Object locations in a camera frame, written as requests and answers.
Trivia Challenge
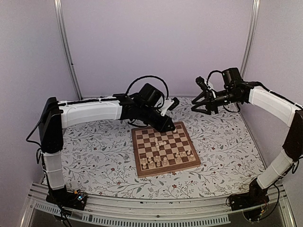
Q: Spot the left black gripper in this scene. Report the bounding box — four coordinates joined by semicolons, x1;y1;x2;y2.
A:
139;105;176;134

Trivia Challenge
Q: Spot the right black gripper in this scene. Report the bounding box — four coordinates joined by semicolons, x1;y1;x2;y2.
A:
191;88;240;116

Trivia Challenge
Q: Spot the white chess piece king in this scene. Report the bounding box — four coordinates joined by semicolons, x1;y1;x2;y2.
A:
159;141;167;146

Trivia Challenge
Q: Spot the wooden chess board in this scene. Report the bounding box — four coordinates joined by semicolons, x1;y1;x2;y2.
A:
132;122;201;178

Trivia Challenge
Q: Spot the white pawn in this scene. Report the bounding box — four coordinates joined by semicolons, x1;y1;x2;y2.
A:
141;158;147;169

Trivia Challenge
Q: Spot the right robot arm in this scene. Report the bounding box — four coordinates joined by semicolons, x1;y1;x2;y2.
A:
191;68;303;206

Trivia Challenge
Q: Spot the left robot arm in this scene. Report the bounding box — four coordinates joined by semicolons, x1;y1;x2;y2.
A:
34;84;179;205

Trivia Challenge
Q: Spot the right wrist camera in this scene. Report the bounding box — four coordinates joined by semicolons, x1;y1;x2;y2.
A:
196;76;216;98

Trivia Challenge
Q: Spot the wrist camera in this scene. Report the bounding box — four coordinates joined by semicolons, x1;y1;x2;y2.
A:
159;97;179;116
196;76;216;98

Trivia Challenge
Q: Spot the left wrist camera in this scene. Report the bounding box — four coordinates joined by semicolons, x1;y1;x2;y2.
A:
159;97;179;116

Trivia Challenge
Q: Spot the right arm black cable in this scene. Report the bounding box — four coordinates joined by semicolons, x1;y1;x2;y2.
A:
206;70;224;86

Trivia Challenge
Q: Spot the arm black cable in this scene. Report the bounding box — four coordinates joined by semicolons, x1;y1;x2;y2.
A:
125;75;170;100
206;70;224;86

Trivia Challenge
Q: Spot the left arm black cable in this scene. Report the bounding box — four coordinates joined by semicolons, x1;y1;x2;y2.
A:
125;75;170;100

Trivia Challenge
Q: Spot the front aluminium rail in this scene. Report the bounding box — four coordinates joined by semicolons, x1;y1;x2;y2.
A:
19;183;297;227

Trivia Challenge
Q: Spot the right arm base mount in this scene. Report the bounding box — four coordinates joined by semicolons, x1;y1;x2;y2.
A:
227;187;269;211

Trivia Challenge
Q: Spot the right aluminium frame post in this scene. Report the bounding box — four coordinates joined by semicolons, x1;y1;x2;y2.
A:
240;0;260;78

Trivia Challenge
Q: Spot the aluminium frame post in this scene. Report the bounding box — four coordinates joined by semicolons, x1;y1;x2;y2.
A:
54;0;83;100
240;0;260;78

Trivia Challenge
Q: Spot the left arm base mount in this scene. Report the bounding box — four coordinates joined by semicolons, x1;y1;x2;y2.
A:
46;187;88;210

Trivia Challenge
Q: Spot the left aluminium frame post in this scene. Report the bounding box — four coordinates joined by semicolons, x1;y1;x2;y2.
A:
54;0;83;100

